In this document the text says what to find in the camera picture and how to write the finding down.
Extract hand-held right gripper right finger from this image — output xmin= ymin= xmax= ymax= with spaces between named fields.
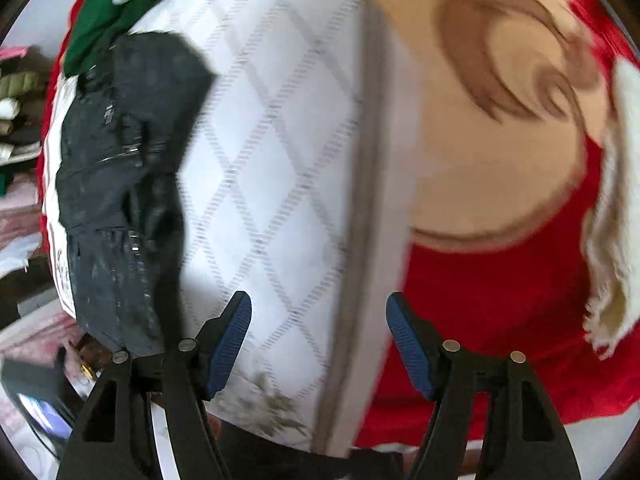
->
xmin=386 ymin=291 xmax=582 ymax=480

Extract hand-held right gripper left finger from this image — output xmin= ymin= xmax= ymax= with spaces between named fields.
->
xmin=56 ymin=291 xmax=252 ymax=480

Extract black denim jeans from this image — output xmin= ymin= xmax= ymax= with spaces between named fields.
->
xmin=56 ymin=31 xmax=217 ymax=356

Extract pile of folded clothes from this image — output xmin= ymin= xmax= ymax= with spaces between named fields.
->
xmin=0 ymin=45 xmax=56 ymax=196

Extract white quilted mattress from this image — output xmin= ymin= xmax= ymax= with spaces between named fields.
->
xmin=42 ymin=0 xmax=416 ymax=461

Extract red and beige printed blanket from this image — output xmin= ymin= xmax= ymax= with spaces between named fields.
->
xmin=345 ymin=0 xmax=640 ymax=448

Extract white fringed cloth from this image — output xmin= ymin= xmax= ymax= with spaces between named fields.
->
xmin=582 ymin=55 xmax=640 ymax=361

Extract green garment with white print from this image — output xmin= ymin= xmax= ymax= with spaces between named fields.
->
xmin=63 ymin=0 xmax=196 ymax=76

